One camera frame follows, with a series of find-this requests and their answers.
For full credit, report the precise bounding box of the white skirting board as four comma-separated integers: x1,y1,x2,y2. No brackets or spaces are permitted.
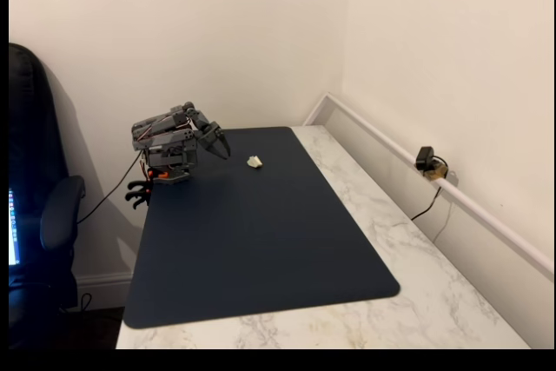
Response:
76,270,134,312

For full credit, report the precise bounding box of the white wall rail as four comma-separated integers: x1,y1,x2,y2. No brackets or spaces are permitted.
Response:
302,91,555,282

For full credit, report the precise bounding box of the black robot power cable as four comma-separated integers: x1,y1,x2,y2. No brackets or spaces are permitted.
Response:
76,149,145,224

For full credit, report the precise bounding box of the dark blue desk mat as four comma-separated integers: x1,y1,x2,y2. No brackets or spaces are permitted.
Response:
122,126,401,330

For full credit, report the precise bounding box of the laptop with lit screen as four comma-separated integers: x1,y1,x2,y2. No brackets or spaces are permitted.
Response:
8,187,22,267

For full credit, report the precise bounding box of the yellowish webcam mount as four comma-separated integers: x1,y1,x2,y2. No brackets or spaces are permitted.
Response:
424,162,449,182

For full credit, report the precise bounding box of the black webcam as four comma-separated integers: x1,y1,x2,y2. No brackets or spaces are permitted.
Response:
415,145,436,172

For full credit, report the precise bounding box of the black webcam cable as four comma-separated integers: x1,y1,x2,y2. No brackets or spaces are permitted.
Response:
410,155,451,222

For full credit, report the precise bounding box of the black cable on floor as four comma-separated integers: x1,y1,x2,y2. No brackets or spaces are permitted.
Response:
63,292,94,314

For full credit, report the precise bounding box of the black office chair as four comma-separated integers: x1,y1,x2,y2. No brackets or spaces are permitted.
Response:
8,43,87,350

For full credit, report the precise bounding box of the black table clamp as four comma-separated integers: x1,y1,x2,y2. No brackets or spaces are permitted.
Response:
125,178,154,195
124,190,151,212

